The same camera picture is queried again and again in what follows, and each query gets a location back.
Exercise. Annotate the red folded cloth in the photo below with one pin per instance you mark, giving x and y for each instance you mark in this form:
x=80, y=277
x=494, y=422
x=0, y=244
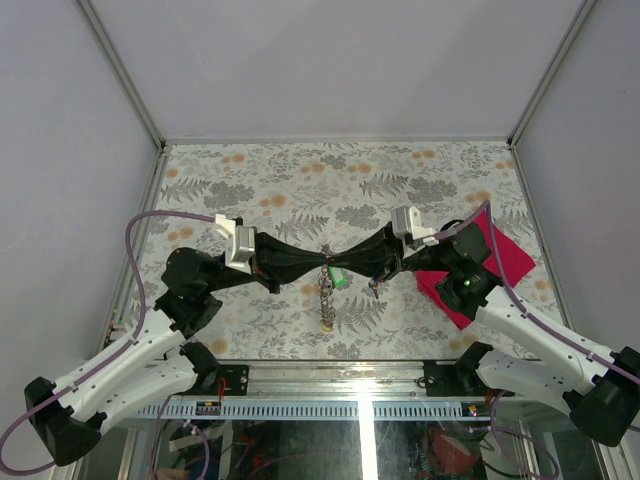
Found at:
x=461, y=271

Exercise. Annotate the large keyring with many rings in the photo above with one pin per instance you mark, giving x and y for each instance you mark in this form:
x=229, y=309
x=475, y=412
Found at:
x=327, y=310

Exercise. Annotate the green key tag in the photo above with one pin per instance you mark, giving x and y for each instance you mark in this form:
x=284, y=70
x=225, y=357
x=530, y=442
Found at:
x=338, y=277

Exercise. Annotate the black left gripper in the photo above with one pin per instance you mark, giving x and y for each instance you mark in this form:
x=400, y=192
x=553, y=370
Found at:
x=276, y=262

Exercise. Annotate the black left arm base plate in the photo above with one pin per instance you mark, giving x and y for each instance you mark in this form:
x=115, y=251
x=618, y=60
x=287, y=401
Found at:
x=232, y=380

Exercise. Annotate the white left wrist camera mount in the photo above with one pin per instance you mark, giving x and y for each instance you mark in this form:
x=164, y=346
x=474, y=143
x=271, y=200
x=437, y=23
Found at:
x=240, y=242

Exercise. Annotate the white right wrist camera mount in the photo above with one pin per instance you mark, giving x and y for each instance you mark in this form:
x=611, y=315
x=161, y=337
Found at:
x=407, y=226

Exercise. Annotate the white slotted cable duct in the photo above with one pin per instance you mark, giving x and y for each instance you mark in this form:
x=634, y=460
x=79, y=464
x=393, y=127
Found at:
x=239, y=409

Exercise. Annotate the aluminium front rail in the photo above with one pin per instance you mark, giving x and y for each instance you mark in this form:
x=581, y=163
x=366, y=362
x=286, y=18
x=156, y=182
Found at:
x=333, y=380

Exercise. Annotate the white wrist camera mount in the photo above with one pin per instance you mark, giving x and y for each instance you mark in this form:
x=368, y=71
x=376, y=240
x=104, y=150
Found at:
x=407, y=226
x=240, y=242

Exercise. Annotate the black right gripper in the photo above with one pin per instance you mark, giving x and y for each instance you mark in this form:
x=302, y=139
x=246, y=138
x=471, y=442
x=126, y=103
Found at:
x=380, y=254

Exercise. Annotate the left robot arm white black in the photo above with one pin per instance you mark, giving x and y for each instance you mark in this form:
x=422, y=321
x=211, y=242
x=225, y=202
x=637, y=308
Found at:
x=158, y=357

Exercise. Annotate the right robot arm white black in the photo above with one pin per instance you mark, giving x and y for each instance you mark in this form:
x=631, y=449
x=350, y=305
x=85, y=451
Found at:
x=595, y=386

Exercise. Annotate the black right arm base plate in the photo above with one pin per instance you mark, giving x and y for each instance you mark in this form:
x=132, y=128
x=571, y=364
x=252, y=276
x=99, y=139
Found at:
x=443, y=379

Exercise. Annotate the blue key tag with key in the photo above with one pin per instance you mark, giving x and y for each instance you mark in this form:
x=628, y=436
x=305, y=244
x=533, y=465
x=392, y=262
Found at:
x=374, y=286

